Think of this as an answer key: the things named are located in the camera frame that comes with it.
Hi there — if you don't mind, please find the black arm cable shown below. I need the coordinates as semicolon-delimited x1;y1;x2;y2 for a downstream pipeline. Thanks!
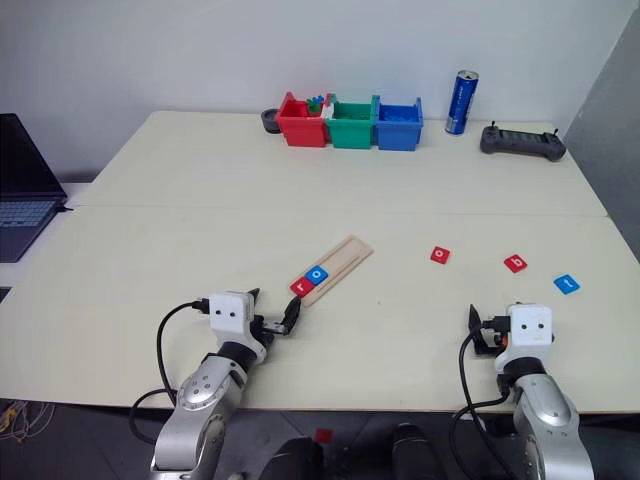
447;319;512;477
128;297;212;447

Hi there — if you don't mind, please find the dark laptop computer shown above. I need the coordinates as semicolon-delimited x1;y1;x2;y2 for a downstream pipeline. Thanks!
0;112;69;265

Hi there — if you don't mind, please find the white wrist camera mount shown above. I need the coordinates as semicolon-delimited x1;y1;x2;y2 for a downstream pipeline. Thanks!
208;291;257;347
503;303;555;362

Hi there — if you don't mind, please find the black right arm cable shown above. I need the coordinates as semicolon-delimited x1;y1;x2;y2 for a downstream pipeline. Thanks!
447;319;512;477

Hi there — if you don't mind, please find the pale wooden letter tray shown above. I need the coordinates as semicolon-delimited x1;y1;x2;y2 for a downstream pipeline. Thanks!
293;234;376;308

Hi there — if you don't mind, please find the bundle of thin wires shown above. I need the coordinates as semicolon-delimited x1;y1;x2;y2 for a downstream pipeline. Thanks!
0;398;57;447

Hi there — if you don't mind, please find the blue drink can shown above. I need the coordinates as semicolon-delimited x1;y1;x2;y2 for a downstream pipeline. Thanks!
444;69;481;137

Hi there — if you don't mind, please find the blue letter tile t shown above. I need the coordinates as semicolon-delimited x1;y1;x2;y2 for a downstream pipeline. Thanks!
552;273;582;296

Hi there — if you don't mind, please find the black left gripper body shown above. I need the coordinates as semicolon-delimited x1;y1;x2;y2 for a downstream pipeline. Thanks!
251;314;292;352

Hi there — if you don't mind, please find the blue letter tile o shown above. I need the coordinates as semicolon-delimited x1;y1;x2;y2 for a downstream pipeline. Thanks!
303;264;331;288

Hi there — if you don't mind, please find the green plastic bin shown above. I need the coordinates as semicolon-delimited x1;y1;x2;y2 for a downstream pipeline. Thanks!
325;94;381;151

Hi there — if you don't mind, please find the red letter tile r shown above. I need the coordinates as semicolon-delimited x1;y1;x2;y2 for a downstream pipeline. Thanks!
288;275;318;301

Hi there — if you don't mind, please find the red plastic bin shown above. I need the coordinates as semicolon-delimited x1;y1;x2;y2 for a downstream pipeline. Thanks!
275;90;335;149

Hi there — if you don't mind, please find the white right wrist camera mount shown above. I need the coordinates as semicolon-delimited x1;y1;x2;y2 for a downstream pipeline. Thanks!
503;303;555;362

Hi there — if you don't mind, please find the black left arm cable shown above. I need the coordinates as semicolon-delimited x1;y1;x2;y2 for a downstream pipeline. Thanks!
128;297;212;447

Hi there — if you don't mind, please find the blue plastic bin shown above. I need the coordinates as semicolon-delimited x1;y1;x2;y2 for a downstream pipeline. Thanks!
373;95;425;153

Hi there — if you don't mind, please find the dark rounded shape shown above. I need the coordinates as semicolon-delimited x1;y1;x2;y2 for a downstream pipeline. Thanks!
389;423;447;480
259;435;326;480

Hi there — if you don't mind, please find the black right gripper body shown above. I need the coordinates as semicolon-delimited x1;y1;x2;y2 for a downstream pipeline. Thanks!
473;315;509;357

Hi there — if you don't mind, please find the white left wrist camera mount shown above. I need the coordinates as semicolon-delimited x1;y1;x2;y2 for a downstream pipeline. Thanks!
208;291;257;347

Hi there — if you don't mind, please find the dark grey remote controller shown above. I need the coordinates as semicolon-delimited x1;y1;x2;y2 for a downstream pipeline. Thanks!
479;120;568;164

